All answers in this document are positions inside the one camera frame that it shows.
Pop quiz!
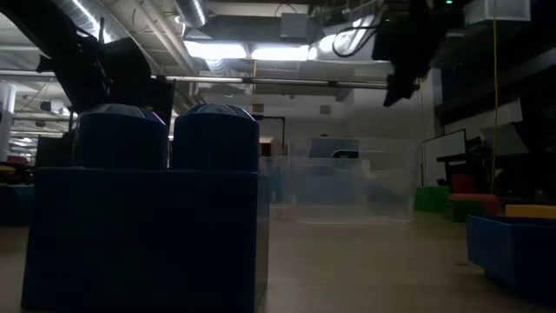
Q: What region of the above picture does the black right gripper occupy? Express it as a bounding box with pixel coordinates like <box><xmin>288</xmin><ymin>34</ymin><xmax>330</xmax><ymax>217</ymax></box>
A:
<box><xmin>371</xmin><ymin>0</ymin><xmax>435</xmax><ymax>108</ymax></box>

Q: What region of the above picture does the orange cylinder block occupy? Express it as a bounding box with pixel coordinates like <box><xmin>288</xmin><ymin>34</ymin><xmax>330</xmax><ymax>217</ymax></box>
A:
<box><xmin>447</xmin><ymin>192</ymin><xmax>501</xmax><ymax>217</ymax></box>

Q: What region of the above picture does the large blue building block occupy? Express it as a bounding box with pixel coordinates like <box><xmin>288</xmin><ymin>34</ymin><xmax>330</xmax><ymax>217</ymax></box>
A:
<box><xmin>20</xmin><ymin>103</ymin><xmax>271</xmax><ymax>313</ymax></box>

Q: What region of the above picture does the yellow building block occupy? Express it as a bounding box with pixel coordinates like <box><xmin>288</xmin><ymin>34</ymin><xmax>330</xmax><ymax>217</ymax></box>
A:
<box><xmin>505</xmin><ymin>203</ymin><xmax>556</xmax><ymax>219</ymax></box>

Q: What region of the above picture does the whiteboard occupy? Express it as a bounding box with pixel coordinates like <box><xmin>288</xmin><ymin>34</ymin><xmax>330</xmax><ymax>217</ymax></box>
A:
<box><xmin>420</xmin><ymin>128</ymin><xmax>468</xmax><ymax>195</ymax></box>

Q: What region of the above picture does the small clear plastic container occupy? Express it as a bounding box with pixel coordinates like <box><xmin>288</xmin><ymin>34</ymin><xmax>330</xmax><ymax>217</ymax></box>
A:
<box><xmin>288</xmin><ymin>137</ymin><xmax>419</xmax><ymax>223</ymax></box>

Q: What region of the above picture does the dark desk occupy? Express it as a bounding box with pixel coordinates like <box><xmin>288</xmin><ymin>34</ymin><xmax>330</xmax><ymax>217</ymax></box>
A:
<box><xmin>435</xmin><ymin>150</ymin><xmax>556</xmax><ymax>196</ymax></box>

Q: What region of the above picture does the ceiling light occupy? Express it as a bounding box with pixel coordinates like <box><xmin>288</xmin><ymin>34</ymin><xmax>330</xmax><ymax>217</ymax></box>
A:
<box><xmin>182</xmin><ymin>40</ymin><xmax>248</xmax><ymax>61</ymax></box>
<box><xmin>250</xmin><ymin>44</ymin><xmax>311</xmax><ymax>63</ymax></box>

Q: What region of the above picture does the black low cabinet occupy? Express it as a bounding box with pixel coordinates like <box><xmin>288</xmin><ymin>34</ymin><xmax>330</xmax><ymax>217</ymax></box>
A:
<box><xmin>34</xmin><ymin>134</ymin><xmax>76</xmax><ymax>169</ymax></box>

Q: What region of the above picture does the white sheet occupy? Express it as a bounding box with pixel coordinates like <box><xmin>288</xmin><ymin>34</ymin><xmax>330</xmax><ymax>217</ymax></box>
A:
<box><xmin>479</xmin><ymin>123</ymin><xmax>530</xmax><ymax>157</ymax></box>

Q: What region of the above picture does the long horizontal ceiling pipe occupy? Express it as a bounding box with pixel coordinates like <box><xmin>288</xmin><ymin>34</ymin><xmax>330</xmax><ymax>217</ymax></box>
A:
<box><xmin>149</xmin><ymin>74</ymin><xmax>419</xmax><ymax>91</ymax></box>

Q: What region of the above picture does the grey ceiling box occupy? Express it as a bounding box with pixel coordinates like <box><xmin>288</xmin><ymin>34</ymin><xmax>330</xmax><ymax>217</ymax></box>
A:
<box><xmin>279</xmin><ymin>11</ymin><xmax>310</xmax><ymax>40</ymax></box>

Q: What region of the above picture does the white ceiling box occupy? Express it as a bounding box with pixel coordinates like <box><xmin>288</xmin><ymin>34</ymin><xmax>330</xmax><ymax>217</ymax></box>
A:
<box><xmin>463</xmin><ymin>0</ymin><xmax>532</xmax><ymax>26</ymax></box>

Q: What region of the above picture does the white pillar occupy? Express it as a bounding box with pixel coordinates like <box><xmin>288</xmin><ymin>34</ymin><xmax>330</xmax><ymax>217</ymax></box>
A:
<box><xmin>0</xmin><ymin>81</ymin><xmax>17</xmax><ymax>163</ymax></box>

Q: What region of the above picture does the large silver ventilation duct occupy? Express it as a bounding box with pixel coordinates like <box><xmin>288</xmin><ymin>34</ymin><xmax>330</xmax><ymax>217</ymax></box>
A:
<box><xmin>50</xmin><ymin>0</ymin><xmax>115</xmax><ymax>44</ymax></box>

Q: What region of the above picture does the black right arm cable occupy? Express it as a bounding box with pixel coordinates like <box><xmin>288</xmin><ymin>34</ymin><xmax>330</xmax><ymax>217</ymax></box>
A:
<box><xmin>331</xmin><ymin>24</ymin><xmax>380</xmax><ymax>58</ymax></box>

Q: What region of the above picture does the small silver ventilation duct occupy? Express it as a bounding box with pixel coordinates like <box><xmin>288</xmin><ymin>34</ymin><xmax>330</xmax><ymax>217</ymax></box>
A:
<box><xmin>173</xmin><ymin>0</ymin><xmax>210</xmax><ymax>30</ymax></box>

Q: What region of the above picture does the yellow hanging cable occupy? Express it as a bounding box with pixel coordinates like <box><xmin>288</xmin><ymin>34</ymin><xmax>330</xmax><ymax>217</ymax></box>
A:
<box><xmin>489</xmin><ymin>0</ymin><xmax>500</xmax><ymax>196</ymax></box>

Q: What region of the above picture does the black metal frame stand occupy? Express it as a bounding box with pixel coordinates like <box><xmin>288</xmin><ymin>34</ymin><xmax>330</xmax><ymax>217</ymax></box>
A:
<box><xmin>253</xmin><ymin>114</ymin><xmax>288</xmax><ymax>151</ymax></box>

